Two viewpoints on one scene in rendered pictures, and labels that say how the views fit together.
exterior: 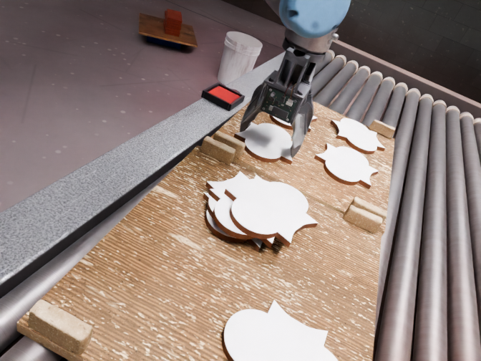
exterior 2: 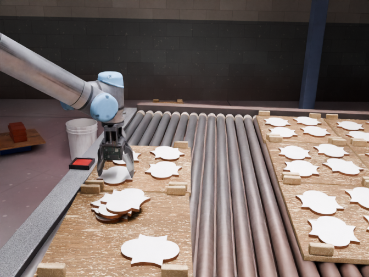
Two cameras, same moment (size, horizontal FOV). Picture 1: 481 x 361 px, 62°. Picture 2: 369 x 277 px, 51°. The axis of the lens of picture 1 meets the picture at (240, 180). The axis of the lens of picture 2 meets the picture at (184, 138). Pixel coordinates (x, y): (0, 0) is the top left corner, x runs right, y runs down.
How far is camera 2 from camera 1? 0.58 m
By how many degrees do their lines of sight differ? 17
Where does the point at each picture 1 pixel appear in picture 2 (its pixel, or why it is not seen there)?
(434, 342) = (222, 226)
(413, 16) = (201, 57)
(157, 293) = (86, 250)
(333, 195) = (159, 187)
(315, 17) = (106, 114)
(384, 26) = (185, 72)
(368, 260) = (183, 206)
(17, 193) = not seen: outside the picture
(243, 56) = (85, 135)
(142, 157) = (51, 208)
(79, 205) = (31, 238)
